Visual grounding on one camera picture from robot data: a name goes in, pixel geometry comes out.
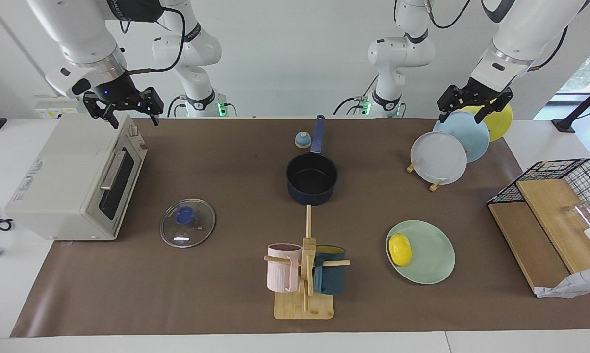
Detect glass lid blue knob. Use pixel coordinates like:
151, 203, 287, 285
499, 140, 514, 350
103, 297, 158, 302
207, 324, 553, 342
160, 198, 216, 249

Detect yellow potato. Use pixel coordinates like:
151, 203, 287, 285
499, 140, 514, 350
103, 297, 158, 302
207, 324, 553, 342
389, 233, 413, 267

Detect yellow plate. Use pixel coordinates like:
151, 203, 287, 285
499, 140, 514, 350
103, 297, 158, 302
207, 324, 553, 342
464, 101, 513, 143

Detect light blue plate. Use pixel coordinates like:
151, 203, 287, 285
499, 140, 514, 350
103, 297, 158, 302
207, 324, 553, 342
433, 111, 490, 163

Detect grey plate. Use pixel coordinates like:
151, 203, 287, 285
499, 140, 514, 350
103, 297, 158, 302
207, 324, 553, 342
410, 131, 468, 186

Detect wooden plate rack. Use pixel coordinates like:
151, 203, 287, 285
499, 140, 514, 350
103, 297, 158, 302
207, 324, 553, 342
406, 159, 445, 192

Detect green plate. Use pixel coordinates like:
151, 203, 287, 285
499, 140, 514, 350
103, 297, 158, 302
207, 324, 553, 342
386, 219, 456, 285

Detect dark blue pot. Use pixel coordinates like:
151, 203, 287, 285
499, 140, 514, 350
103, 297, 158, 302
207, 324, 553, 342
286, 115, 338, 206

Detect white power strip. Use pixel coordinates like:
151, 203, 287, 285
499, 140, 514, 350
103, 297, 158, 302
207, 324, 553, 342
34, 95, 87, 119

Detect beige toaster oven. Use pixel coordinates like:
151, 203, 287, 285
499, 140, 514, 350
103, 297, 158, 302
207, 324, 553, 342
4, 113, 148, 241

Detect brown table mat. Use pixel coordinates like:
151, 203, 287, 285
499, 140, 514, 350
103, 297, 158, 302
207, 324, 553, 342
10, 118, 590, 338

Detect wooden two-tier shelf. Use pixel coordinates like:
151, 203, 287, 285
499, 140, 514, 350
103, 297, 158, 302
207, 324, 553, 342
488, 178, 590, 295

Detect clear glass cup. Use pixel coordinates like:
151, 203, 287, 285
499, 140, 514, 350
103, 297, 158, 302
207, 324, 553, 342
562, 200, 590, 231

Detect white patterned cloth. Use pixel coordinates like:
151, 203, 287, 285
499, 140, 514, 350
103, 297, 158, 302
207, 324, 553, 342
535, 267, 590, 299

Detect dark teal mug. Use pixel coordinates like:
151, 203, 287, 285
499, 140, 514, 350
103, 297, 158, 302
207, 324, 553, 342
313, 245, 347, 296

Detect pink ribbed mug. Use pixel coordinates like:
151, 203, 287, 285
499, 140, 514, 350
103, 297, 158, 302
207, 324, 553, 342
267, 243, 303, 294

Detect wooden mug tree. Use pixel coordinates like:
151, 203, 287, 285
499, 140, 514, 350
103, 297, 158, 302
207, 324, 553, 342
264, 205, 351, 320

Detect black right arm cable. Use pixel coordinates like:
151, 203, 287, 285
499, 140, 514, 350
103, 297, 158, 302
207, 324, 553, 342
121, 6, 186, 75

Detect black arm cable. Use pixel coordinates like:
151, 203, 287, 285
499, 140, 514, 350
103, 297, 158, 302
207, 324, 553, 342
121, 6, 186, 75
425, 0, 570, 72

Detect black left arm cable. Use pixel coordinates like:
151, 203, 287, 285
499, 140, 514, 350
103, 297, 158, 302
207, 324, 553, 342
425, 0, 570, 72

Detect black left base cable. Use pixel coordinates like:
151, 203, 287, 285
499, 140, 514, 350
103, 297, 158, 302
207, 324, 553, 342
333, 97, 360, 116

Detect black wire basket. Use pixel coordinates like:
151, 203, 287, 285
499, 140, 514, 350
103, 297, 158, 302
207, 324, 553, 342
487, 158, 590, 224

